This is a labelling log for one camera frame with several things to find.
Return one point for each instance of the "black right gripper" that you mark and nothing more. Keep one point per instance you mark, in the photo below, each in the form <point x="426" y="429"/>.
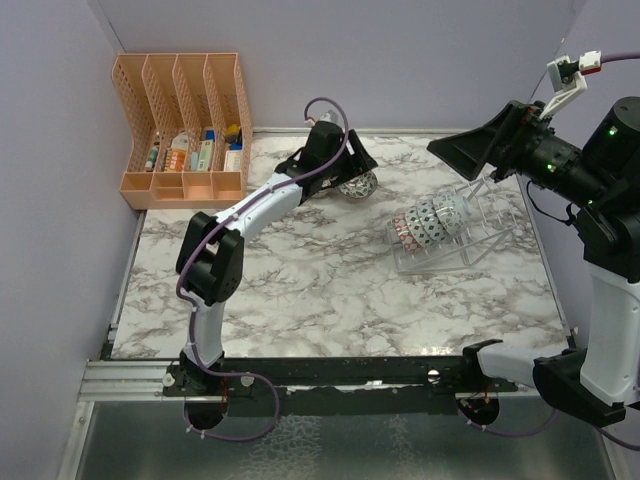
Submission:
<point x="514" y="126"/>

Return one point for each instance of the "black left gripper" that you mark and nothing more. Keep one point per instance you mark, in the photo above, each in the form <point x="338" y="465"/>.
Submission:
<point x="358" y="163"/>

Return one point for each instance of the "green leaf pattern bowl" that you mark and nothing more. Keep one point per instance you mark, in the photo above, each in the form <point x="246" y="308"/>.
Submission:
<point x="360" y="187"/>

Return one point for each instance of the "red zigzag pattern bowl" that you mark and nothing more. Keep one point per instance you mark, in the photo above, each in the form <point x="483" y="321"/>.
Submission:
<point x="454" y="212"/>

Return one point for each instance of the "red diamond pattern bowl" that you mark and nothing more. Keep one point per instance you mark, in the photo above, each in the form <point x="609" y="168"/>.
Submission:
<point x="431" y="222"/>

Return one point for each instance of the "red quatrefoil pattern bowl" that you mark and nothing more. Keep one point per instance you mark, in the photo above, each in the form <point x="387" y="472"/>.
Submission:
<point x="404" y="233"/>

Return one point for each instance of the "blue triangle pattern bowl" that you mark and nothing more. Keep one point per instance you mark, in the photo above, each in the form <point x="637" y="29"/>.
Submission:
<point x="416" y="228"/>

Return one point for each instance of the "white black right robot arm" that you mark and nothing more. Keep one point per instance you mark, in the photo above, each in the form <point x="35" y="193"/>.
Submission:
<point x="595" y="384"/>

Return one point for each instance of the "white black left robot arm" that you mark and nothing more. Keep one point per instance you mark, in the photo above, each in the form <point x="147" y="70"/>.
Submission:
<point x="211" y="258"/>

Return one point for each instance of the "peach plastic desk organizer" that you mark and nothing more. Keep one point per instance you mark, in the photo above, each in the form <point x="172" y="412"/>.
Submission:
<point x="191" y="129"/>

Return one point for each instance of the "items in organizer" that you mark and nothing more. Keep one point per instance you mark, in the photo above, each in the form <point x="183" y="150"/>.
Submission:
<point x="200" y="159"/>

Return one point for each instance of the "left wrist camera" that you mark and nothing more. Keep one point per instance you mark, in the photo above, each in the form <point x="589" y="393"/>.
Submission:
<point x="329" y="116"/>

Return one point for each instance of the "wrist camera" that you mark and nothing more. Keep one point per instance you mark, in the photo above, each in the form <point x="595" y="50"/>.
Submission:
<point x="568" y="79"/>
<point x="329" y="116"/>

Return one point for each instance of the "white wire dish rack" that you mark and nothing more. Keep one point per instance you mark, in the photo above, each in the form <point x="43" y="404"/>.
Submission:
<point x="492" y="222"/>

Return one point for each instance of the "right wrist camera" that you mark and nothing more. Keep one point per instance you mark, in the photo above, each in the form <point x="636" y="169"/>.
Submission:
<point x="568" y="79"/>

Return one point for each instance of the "black mounting base rail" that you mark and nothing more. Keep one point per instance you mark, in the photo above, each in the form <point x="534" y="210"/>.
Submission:
<point x="328" y="386"/>

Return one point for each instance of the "aluminium extrusion rail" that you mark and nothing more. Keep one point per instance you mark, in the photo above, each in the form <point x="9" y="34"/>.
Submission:
<point x="123" y="381"/>

